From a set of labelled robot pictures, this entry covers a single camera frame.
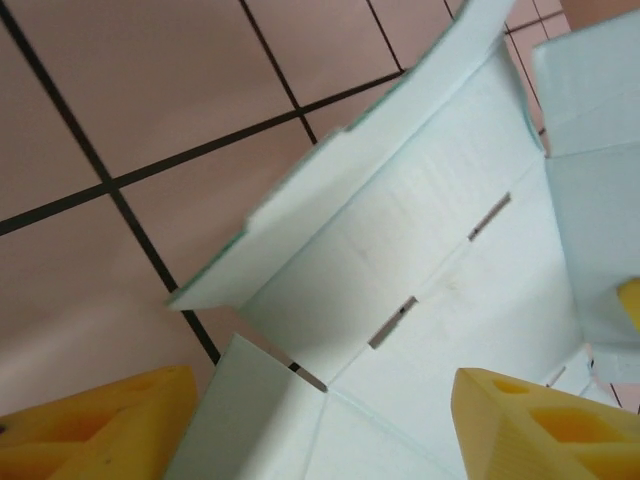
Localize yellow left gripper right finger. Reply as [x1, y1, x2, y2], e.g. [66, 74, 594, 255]
[452, 367, 640, 480]

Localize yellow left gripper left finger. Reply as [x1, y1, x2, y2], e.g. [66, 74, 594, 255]
[0, 364, 197, 480]

